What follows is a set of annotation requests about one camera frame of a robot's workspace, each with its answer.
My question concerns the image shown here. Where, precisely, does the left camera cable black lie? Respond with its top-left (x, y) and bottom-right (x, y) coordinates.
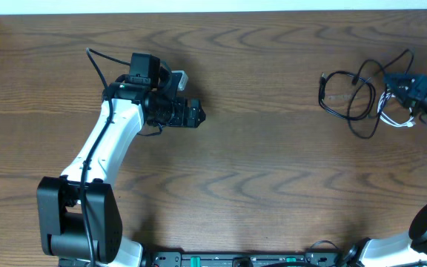
top-left (79, 47), bottom-right (117, 267)

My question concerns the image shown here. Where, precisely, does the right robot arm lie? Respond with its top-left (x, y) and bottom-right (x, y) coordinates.
top-left (347, 73), bottom-right (427, 266)

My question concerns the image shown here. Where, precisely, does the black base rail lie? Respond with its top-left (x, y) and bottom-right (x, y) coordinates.
top-left (140, 250), bottom-right (347, 267)

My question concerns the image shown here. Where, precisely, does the white usb cable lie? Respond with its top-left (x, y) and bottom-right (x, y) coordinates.
top-left (377, 90), bottom-right (417, 128)

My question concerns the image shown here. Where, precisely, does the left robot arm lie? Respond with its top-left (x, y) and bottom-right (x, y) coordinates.
top-left (36, 53), bottom-right (206, 266)

